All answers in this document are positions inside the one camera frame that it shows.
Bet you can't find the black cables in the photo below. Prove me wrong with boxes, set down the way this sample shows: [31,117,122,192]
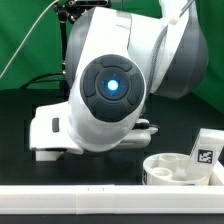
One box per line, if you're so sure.
[19,71,68,90]

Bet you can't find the white cable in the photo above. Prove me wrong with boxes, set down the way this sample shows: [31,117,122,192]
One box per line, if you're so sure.
[0,0,61,80]

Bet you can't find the white L-shaped fence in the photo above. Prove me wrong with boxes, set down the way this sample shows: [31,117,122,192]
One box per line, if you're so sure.
[0,164,224,214]

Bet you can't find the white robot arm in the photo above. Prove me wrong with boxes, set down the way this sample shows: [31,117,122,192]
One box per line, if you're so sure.
[29,0,208,154]

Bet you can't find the black camera stand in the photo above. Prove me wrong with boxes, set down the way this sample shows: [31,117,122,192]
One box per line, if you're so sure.
[53,0,111,74]

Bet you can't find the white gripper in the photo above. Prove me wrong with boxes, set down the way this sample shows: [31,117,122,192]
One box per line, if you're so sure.
[29,101,160,156]

